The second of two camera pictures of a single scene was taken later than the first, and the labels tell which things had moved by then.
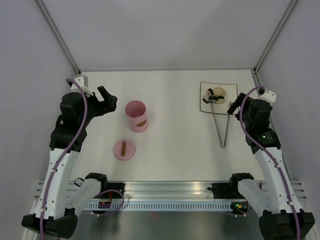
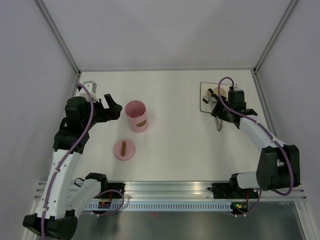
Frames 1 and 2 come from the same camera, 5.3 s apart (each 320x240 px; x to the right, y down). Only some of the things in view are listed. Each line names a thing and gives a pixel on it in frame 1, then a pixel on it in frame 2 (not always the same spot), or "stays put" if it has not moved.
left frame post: (46, 14) stays put
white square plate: (231, 91) stays put
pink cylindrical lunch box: (136, 110) stays put
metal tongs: (222, 145) to (211, 101)
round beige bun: (219, 91) stays put
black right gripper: (234, 105) to (219, 113)
